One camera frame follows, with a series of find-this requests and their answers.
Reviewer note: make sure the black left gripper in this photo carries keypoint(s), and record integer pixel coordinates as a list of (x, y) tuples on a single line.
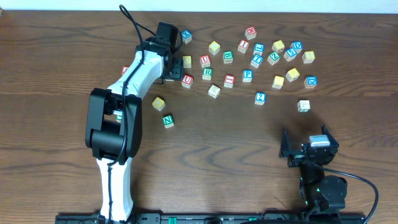
[(177, 70)]

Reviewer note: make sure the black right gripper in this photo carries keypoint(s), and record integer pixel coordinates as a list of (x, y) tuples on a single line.
[(308, 154)]

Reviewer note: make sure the red u block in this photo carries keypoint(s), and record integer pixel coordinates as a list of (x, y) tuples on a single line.
[(205, 61), (187, 81)]

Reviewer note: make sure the green N wooden block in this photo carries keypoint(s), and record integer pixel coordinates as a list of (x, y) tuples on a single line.
[(168, 121)]

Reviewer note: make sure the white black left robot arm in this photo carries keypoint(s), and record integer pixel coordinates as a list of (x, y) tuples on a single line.
[(114, 122)]

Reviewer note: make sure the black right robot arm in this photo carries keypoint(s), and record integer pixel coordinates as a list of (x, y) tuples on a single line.
[(324, 193)]

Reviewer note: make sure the yellow O top block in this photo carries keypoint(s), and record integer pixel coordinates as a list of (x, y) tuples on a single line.
[(187, 61)]

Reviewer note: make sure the blue X wooden block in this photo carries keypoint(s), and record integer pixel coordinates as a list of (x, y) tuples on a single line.
[(186, 36)]

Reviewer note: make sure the green R wooden block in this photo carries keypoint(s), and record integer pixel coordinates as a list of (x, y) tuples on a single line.
[(207, 73)]

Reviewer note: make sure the green 7 wooden block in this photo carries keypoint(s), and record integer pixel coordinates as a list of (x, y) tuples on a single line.
[(303, 106)]

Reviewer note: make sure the yellow block lower left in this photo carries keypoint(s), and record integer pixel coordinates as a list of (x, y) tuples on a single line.
[(158, 104)]

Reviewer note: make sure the yellow block centre top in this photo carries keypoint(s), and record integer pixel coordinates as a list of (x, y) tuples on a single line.
[(214, 48)]

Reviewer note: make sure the yellow O side block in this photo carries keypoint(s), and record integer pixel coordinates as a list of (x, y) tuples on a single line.
[(214, 91)]

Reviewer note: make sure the red A wooden block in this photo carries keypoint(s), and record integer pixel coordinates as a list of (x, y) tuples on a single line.
[(124, 70)]

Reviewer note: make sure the green B wooden block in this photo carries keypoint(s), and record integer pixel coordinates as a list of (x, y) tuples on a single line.
[(228, 56)]

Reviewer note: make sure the red I block lower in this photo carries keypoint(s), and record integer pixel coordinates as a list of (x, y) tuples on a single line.
[(229, 81)]

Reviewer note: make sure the red i block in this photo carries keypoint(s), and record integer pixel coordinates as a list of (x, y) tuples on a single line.
[(229, 81), (243, 46)]

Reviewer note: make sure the blue D block near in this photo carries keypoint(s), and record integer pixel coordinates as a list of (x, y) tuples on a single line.
[(310, 82)]

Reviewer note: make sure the blue d block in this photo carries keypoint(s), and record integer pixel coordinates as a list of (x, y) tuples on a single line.
[(297, 46), (310, 82)]

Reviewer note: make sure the blue 2 wooden block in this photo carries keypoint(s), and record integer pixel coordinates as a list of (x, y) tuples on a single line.
[(260, 98)]

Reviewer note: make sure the yellow S wooden block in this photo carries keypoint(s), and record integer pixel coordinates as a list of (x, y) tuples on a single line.
[(278, 82)]

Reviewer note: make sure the green J wooden block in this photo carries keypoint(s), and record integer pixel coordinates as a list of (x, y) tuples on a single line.
[(119, 118)]

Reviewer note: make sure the red I block upper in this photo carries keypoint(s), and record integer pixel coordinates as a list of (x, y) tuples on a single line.
[(243, 46)]

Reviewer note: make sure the yellow picture wooden block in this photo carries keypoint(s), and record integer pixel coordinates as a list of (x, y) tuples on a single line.
[(292, 74)]

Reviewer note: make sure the blue P wooden block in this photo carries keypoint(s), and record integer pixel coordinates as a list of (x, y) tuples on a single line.
[(247, 76)]

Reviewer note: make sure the blue T wooden block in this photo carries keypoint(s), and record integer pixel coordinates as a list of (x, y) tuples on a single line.
[(256, 60)]

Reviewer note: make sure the red block far top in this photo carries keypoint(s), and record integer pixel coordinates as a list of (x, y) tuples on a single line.
[(250, 33)]

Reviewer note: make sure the blue L wooden block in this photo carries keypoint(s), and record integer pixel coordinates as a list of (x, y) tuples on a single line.
[(258, 49)]

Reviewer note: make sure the yellow 8 wooden block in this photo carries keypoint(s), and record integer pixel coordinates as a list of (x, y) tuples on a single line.
[(308, 57)]

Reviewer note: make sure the blue 5 wooden block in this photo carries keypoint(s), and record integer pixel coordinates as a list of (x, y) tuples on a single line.
[(290, 54)]

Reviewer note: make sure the green Z wooden block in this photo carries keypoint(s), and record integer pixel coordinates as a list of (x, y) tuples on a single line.
[(273, 58)]

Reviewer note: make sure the blue D block far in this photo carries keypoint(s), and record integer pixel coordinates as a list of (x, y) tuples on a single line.
[(297, 46)]

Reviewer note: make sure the yellow monkey picture block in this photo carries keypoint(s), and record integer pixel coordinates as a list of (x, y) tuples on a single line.
[(278, 46)]

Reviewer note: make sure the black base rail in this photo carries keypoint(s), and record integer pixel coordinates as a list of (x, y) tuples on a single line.
[(268, 217)]

